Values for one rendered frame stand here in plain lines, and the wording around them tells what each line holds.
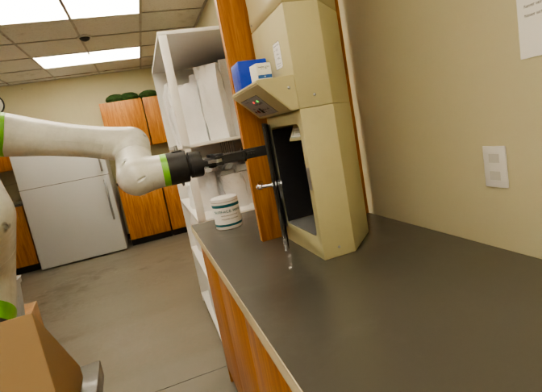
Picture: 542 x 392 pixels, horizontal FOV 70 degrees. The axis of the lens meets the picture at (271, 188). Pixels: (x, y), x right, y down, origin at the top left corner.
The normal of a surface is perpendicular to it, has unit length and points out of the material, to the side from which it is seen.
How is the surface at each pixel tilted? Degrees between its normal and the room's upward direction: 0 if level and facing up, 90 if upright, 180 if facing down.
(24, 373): 90
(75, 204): 90
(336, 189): 90
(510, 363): 0
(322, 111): 90
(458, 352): 0
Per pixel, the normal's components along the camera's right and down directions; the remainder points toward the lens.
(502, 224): -0.93, 0.22
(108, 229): 0.32, 0.09
